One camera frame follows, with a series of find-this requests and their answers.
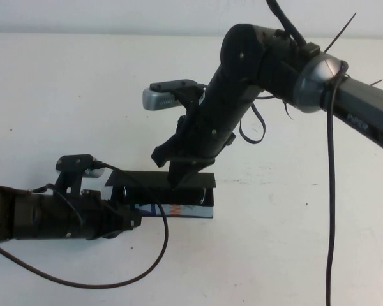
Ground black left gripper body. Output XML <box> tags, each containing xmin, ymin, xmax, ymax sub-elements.
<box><xmin>56</xmin><ymin>189</ymin><xmax>130</xmax><ymax>240</ymax></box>

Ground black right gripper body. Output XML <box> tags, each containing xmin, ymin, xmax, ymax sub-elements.
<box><xmin>175</xmin><ymin>91</ymin><xmax>256</xmax><ymax>162</ymax></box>

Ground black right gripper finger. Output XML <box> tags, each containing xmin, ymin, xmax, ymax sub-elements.
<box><xmin>167</xmin><ymin>160</ymin><xmax>211</xmax><ymax>189</ymax></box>
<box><xmin>151</xmin><ymin>133</ymin><xmax>188</xmax><ymax>168</ymax></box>

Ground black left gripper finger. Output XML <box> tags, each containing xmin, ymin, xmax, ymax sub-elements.
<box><xmin>114</xmin><ymin>203</ymin><xmax>142</xmax><ymax>231</ymax></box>
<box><xmin>101</xmin><ymin>229</ymin><xmax>124</xmax><ymax>240</ymax></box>

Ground black glasses case printed sides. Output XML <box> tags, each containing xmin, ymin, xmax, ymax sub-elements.
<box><xmin>104</xmin><ymin>170</ymin><xmax>217</xmax><ymax>220</ymax></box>

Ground thin black wire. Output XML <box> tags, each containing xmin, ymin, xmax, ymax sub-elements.
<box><xmin>31</xmin><ymin>183</ymin><xmax>86</xmax><ymax>226</ymax></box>

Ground dark brown camera cable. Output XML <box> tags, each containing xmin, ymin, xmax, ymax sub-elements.
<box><xmin>0</xmin><ymin>161</ymin><xmax>170</xmax><ymax>281</ymax></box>

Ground black right camera bracket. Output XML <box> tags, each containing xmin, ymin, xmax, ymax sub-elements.
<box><xmin>149</xmin><ymin>78</ymin><xmax>209</xmax><ymax>120</ymax></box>

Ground black camera bracket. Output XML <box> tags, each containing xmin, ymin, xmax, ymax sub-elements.
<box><xmin>54</xmin><ymin>154</ymin><xmax>96</xmax><ymax>196</ymax></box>
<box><xmin>149</xmin><ymin>78</ymin><xmax>209</xmax><ymax>120</ymax></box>

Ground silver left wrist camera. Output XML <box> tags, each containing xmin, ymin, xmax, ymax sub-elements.
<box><xmin>84</xmin><ymin>158</ymin><xmax>105</xmax><ymax>178</ymax></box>

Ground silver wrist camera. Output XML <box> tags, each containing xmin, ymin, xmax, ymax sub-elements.
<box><xmin>84</xmin><ymin>158</ymin><xmax>105</xmax><ymax>178</ymax></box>
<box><xmin>142</xmin><ymin>87</ymin><xmax>181</xmax><ymax>112</ymax></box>

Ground black left camera bracket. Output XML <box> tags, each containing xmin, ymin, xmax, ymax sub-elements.
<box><xmin>54</xmin><ymin>154</ymin><xmax>96</xmax><ymax>196</ymax></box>

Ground thin black flat cable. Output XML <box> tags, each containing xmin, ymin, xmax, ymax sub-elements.
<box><xmin>238</xmin><ymin>103</ymin><xmax>267</xmax><ymax>145</ymax></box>

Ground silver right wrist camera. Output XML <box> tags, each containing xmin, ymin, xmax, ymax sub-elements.
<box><xmin>142</xmin><ymin>87</ymin><xmax>181</xmax><ymax>112</ymax></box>

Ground thick black cable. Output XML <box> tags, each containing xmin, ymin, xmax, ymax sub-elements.
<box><xmin>266</xmin><ymin>0</ymin><xmax>322</xmax><ymax>57</ymax></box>

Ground long thin black cable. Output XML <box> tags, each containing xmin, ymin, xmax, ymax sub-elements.
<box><xmin>324</xmin><ymin>60</ymin><xmax>350</xmax><ymax>306</ymax></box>

